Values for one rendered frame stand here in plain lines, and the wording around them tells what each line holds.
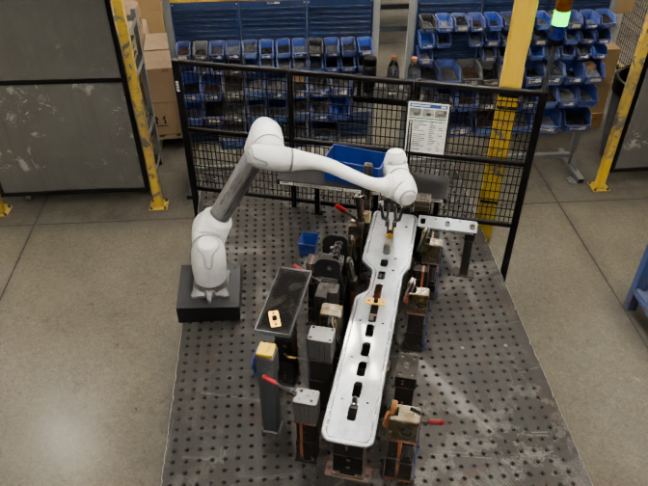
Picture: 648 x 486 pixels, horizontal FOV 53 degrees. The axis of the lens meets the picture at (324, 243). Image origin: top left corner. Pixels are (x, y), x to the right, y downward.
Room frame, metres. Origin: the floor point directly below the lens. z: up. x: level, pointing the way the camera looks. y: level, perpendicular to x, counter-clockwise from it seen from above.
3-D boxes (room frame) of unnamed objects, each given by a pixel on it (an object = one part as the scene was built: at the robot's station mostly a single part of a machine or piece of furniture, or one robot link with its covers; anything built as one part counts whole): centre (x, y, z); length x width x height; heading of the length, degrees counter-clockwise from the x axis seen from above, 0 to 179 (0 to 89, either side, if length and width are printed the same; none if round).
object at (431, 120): (2.99, -0.53, 1.30); 0.23 x 0.02 x 0.31; 78
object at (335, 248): (2.15, -0.04, 0.94); 0.18 x 0.13 x 0.49; 168
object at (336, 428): (1.99, -0.22, 1.00); 1.38 x 0.22 x 0.02; 168
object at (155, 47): (5.58, 1.58, 0.52); 1.21 x 0.81 x 1.05; 8
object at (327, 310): (1.89, -0.03, 0.89); 0.13 x 0.11 x 0.38; 78
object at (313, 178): (2.93, -0.21, 1.01); 0.90 x 0.22 x 0.03; 78
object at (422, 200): (2.71, -0.50, 0.88); 0.08 x 0.08 x 0.36; 78
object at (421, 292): (2.04, -0.40, 0.87); 0.12 x 0.09 x 0.35; 78
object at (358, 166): (2.94, -0.17, 1.09); 0.30 x 0.17 x 0.13; 71
